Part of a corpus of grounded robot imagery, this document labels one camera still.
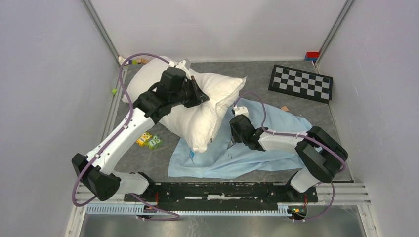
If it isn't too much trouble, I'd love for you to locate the purple cable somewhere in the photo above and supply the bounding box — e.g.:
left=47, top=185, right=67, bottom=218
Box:
left=231, top=91, right=347, bottom=223
left=71, top=53, right=181, bottom=222

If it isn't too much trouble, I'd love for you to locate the white beige corner toy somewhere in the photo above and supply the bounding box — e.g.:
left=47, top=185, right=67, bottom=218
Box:
left=118, top=56, right=129, bottom=66

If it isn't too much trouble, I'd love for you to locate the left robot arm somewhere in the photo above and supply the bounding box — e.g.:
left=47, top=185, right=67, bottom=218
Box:
left=71, top=66, right=209, bottom=201

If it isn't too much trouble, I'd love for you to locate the red blue block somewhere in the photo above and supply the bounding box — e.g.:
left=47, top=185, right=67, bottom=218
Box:
left=304, top=51, right=320, bottom=62

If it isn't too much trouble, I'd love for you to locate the light blue pillowcase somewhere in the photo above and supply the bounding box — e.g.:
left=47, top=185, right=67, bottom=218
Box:
left=168, top=98, right=323, bottom=180

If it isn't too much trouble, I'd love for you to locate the yellow toy block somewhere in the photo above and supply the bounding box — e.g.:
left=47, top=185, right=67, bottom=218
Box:
left=136, top=132, right=153, bottom=147

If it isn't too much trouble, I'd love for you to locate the light blue toothed rail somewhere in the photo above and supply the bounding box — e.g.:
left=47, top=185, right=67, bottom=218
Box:
left=86, top=204, right=291, bottom=217

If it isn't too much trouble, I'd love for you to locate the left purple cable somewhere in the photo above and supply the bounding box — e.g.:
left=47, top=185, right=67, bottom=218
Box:
left=71, top=53, right=181, bottom=222

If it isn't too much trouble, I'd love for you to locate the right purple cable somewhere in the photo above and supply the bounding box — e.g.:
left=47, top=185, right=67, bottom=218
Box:
left=231, top=91, right=347, bottom=223

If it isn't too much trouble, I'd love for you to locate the white pillow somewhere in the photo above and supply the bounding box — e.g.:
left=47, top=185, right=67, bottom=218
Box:
left=122, top=57, right=246, bottom=153

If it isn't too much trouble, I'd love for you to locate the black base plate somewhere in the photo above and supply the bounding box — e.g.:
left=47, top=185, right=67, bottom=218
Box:
left=139, top=182, right=318, bottom=211

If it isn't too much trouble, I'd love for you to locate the wooden toy figure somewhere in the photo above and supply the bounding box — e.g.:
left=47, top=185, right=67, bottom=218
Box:
left=136, top=58, right=150, bottom=64

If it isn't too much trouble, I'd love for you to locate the green toy block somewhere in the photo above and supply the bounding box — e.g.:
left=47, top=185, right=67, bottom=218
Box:
left=148, top=135, right=163, bottom=150

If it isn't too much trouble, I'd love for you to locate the black white checkerboard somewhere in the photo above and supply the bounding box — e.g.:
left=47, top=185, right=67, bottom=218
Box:
left=268, top=65, right=333, bottom=104

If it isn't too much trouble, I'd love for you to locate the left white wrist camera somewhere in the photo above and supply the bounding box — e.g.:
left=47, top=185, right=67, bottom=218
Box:
left=168, top=59, right=191, bottom=79

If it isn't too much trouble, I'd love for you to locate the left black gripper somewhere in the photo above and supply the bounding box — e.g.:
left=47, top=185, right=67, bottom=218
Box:
left=170, top=75, right=209, bottom=108

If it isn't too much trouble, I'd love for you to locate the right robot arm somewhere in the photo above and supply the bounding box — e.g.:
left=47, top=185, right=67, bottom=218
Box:
left=229, top=115, right=348, bottom=201

